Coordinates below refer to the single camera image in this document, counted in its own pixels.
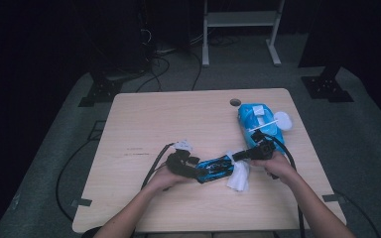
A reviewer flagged grey tape strip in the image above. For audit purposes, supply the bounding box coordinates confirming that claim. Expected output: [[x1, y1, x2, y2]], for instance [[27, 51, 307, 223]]
[[70, 197, 93, 208], [321, 193, 347, 203]]

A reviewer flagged white metal table frame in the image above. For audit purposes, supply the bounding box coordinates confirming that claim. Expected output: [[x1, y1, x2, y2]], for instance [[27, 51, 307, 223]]
[[201, 0, 286, 68]]

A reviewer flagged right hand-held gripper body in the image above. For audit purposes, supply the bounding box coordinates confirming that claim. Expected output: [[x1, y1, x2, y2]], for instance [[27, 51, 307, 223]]
[[247, 120, 280, 162]]

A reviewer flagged black stand base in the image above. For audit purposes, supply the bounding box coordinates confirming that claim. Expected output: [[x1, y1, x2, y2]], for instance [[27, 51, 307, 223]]
[[300, 64, 355, 104], [77, 76, 124, 108]]

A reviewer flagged white wet wipe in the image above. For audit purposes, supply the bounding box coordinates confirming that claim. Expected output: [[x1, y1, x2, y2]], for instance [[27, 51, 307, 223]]
[[225, 150, 251, 192], [252, 104, 267, 117]]

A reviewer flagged person's right hand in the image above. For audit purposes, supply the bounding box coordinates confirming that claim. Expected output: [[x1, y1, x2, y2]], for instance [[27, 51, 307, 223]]
[[248, 151, 300, 186]]

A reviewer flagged person's left hand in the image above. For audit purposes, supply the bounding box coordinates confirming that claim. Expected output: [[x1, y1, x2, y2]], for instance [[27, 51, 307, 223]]
[[144, 162, 194, 193]]

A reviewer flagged bundle of black cables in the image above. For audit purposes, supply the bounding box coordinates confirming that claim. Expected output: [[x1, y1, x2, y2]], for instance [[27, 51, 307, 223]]
[[134, 28, 203, 94]]

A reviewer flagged blue toy car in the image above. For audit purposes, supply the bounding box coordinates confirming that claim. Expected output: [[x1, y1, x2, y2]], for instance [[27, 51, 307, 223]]
[[195, 154, 236, 184]]

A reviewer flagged black floor cable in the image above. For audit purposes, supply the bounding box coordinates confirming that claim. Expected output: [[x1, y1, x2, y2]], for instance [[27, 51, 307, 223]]
[[55, 138, 96, 222], [332, 188, 381, 238]]

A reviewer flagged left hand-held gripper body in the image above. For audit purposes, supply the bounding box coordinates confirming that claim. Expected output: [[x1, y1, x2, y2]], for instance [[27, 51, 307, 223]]
[[165, 140, 200, 179]]

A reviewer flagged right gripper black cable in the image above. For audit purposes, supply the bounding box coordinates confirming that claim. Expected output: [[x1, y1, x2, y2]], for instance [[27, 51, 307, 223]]
[[267, 133, 308, 238]]

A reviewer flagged blue wet wipe pack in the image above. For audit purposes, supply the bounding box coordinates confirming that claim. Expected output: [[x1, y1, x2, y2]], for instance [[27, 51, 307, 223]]
[[237, 102, 294, 157]]

